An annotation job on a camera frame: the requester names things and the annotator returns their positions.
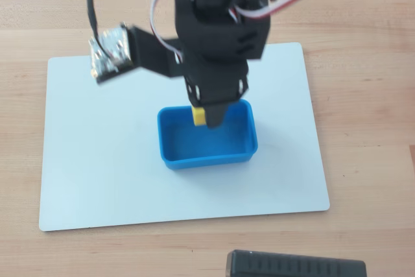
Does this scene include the yellow cube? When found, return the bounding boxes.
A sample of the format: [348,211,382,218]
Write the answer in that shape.
[191,106,208,127]

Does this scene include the white servo cable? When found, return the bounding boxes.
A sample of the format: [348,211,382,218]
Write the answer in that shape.
[230,0,310,21]
[150,0,183,62]

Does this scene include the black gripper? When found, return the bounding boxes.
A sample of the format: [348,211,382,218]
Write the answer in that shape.
[174,6,272,130]

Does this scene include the blue rectangular bin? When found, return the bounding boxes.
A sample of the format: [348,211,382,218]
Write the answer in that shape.
[157,99,259,171]

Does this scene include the black camera cable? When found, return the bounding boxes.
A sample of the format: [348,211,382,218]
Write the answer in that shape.
[85,0,110,43]

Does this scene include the white rectangular mat board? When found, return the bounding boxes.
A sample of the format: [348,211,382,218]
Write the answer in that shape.
[38,42,331,232]

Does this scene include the wrist camera board with mount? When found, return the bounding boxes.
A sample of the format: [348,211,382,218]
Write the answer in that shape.
[88,22,185,85]

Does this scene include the black ribbed box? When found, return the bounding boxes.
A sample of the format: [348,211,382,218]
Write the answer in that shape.
[226,249,368,277]

